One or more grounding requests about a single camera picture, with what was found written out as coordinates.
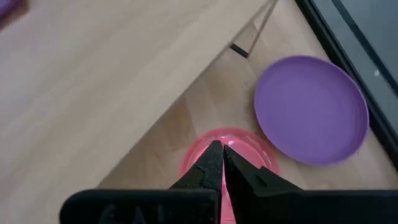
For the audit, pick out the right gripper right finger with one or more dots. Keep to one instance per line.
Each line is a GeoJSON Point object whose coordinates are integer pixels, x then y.
{"type": "Point", "coordinates": [245, 177]}

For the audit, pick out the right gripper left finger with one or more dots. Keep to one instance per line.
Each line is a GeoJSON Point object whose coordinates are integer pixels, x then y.
{"type": "Point", "coordinates": [205, 174]}

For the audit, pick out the small purple plate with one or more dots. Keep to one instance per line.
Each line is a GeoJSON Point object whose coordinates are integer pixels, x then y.
{"type": "Point", "coordinates": [311, 109]}

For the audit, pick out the black metal table frame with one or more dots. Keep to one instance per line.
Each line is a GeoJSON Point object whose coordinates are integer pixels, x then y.
{"type": "Point", "coordinates": [329, 40]}

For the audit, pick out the pink translucent plate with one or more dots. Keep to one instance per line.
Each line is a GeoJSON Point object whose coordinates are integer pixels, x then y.
{"type": "Point", "coordinates": [248, 149]}

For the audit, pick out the large purple plate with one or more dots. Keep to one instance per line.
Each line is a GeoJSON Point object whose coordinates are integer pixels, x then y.
{"type": "Point", "coordinates": [7, 6]}

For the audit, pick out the wooden shelf with black legs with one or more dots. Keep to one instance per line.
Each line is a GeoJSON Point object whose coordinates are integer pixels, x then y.
{"type": "Point", "coordinates": [93, 93]}

